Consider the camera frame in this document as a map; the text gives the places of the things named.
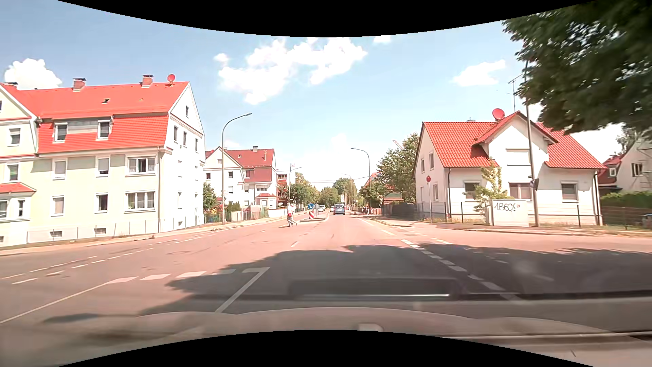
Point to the row of trees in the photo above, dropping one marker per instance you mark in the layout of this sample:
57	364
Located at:
321	193

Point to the blue round road sign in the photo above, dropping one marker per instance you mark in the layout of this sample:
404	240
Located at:
310	207

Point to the blue car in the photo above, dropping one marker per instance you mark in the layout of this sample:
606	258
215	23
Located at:
339	209

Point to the kerbed traffic island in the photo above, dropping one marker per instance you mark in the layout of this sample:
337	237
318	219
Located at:
313	218

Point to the person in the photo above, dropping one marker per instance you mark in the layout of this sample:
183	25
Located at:
290	215

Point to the grey asphalt road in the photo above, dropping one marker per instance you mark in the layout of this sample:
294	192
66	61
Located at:
331	244

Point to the white house with red roof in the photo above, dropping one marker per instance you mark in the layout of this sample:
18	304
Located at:
244	178

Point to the red round road sign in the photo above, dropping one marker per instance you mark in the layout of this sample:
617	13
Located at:
429	191

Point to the road markings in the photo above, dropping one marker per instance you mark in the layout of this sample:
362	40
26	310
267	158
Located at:
243	287

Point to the white red-roofed house with dish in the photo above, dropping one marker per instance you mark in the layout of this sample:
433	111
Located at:
458	168

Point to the car's own bonnet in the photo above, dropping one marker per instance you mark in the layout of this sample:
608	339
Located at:
305	323

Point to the grey pavement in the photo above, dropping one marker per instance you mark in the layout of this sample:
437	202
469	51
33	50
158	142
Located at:
153	235
484	228

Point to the small young tree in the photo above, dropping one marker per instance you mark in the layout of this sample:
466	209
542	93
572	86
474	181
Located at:
490	191

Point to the tall grey pole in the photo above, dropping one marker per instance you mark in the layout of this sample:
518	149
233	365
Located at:
531	153

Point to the large cream red-roofed building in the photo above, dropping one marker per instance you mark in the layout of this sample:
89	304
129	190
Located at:
91	163

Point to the dark metal fence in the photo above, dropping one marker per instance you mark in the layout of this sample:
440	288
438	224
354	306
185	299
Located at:
560	216

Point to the large dark green tree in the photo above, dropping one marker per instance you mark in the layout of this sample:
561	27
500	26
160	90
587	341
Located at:
586	61

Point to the green hedge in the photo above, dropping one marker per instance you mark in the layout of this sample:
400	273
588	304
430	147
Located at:
625	200

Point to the beige house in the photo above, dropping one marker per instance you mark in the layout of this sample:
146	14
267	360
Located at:
634	171

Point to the curved grey lamp post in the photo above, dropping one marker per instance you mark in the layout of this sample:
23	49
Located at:
222	168
290	183
369	168

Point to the white wall with graffiti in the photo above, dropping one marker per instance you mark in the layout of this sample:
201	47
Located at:
508	212

